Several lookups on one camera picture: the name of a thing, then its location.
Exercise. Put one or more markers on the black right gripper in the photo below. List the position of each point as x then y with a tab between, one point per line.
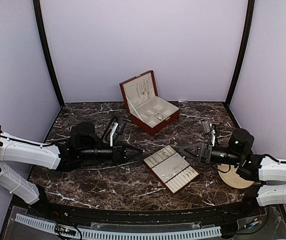
206	151

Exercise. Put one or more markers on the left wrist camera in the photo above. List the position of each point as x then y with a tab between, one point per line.
114	129

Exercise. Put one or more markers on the left black frame post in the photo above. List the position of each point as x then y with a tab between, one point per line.
46	51

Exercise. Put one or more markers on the white slotted cable duct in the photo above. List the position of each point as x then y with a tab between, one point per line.
66	232

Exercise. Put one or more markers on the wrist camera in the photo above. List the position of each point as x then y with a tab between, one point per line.
209	130
114	129

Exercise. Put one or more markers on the red jewelry tray insert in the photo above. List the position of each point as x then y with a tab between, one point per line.
171	169

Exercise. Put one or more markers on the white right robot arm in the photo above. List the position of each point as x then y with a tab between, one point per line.
261	175

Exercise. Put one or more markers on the red wooden jewelry box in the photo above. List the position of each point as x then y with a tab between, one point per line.
147	110

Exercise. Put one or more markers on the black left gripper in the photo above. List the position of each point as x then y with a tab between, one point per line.
119	154

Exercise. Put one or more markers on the beige round plate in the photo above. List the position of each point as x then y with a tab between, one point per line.
228	174

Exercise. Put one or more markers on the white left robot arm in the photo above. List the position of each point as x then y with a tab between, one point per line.
63	155

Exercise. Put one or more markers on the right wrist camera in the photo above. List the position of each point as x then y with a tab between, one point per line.
209	130

